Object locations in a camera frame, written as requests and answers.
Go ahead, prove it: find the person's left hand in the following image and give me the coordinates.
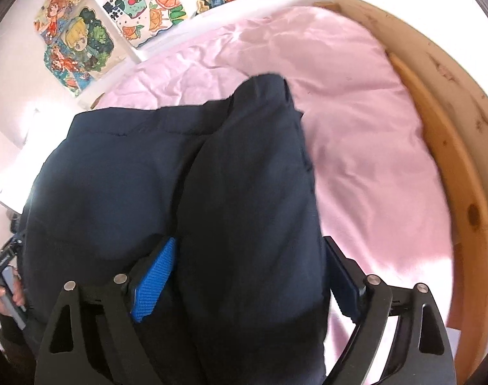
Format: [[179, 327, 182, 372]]
[[0, 278, 27, 317]]

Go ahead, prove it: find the wooden bed frame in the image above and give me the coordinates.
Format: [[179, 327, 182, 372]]
[[312, 0, 488, 374]]

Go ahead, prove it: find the pink bed sheet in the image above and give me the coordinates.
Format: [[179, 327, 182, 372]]
[[79, 6, 457, 385]]

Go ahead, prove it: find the white fruit pattern wall poster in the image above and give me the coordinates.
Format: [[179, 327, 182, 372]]
[[89, 0, 189, 50]]

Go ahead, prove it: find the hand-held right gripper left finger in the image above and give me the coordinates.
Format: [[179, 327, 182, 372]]
[[34, 236, 177, 385]]

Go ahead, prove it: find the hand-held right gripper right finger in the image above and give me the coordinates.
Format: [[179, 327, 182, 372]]
[[323, 236, 458, 385]]

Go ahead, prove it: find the cartoon girl wall poster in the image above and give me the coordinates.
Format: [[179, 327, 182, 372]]
[[32, 0, 127, 100]]

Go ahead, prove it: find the white flat object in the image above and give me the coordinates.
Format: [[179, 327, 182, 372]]
[[0, 184, 33, 214]]

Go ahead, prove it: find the black puffer jacket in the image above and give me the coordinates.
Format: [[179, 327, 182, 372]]
[[17, 73, 334, 385]]

